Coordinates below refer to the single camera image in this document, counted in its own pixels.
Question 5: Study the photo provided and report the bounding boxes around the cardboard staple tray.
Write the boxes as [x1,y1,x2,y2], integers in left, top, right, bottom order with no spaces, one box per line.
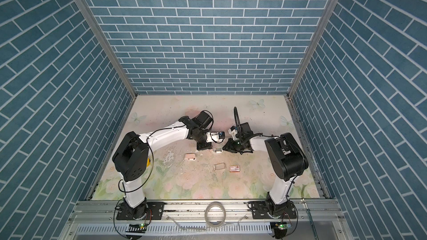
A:
[213,162,226,171]

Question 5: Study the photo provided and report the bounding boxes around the aluminium corner post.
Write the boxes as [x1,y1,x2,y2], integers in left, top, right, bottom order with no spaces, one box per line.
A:
[288,0,338,99]
[74,0,137,99]

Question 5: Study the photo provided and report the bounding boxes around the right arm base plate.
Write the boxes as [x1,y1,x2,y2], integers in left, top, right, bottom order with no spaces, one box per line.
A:
[246,200,298,220]

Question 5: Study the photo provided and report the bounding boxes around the red staple box sleeve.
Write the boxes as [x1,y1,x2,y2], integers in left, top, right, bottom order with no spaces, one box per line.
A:
[229,165,240,173]

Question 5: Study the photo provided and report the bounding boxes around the aluminium corner post left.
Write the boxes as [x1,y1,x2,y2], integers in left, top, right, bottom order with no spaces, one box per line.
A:
[74,0,137,99]

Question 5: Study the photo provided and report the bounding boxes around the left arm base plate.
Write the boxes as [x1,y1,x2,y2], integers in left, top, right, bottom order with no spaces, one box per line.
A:
[115,200,165,221]

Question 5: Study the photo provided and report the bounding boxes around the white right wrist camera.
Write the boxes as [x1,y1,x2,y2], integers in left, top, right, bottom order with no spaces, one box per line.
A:
[228,126,240,141]

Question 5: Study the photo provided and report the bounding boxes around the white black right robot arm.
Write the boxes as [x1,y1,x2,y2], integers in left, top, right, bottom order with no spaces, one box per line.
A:
[222,107,309,211]

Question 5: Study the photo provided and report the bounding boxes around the aluminium corner post right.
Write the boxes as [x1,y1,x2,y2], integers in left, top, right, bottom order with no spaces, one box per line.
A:
[288,0,338,99]

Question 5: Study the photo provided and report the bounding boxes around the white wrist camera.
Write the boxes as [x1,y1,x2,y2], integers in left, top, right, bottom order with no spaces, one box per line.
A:
[228,126,240,141]
[206,131,225,143]

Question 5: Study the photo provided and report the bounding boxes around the coiled clear tube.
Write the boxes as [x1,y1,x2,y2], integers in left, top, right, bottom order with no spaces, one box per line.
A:
[204,201,226,228]

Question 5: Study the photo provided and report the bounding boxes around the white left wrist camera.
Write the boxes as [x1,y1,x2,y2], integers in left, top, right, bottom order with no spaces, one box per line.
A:
[206,131,225,143]

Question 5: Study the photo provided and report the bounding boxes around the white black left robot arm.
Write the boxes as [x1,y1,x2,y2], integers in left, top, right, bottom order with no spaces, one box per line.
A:
[112,110,214,210]

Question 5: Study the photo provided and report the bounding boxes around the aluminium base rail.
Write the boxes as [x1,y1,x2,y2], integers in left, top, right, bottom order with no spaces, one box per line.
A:
[60,198,352,240]

